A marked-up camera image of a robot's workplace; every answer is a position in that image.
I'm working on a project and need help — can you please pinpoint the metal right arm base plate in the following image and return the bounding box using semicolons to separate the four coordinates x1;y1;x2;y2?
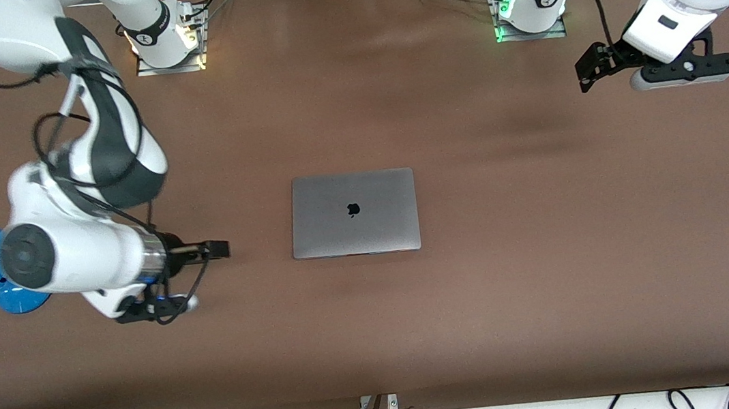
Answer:
128;3;211;80

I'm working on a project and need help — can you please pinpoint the silver grey laptop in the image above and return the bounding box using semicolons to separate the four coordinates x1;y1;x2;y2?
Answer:
284;164;424;265

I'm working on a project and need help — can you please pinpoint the silver table edge bracket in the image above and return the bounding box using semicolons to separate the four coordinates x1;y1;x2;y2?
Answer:
358;392;400;409

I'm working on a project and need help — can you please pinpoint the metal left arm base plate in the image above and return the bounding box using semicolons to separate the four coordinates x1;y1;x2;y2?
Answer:
487;0;571;46

